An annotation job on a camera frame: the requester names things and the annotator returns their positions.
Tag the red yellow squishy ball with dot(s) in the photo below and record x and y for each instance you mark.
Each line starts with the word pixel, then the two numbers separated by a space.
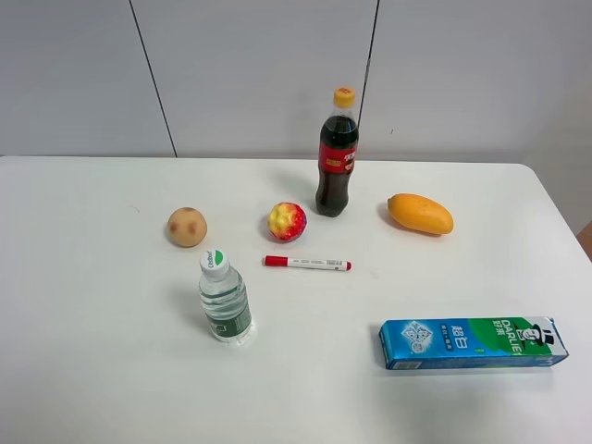
pixel 287 221

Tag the red whiteboard marker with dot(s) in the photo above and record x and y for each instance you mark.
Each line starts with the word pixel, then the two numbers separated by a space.
pixel 283 261

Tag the cola bottle yellow cap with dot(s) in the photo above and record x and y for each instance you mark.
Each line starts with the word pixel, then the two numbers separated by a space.
pixel 339 138

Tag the small water bottle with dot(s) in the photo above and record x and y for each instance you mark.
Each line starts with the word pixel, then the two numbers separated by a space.
pixel 224 298

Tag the tan spotted round fruit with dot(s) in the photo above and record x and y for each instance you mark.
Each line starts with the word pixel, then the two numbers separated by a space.
pixel 186 227

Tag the yellow mango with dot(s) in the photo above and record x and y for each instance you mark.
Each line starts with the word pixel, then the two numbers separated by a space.
pixel 418 213

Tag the blue green toothpaste box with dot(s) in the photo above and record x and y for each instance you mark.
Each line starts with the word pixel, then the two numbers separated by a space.
pixel 471 343

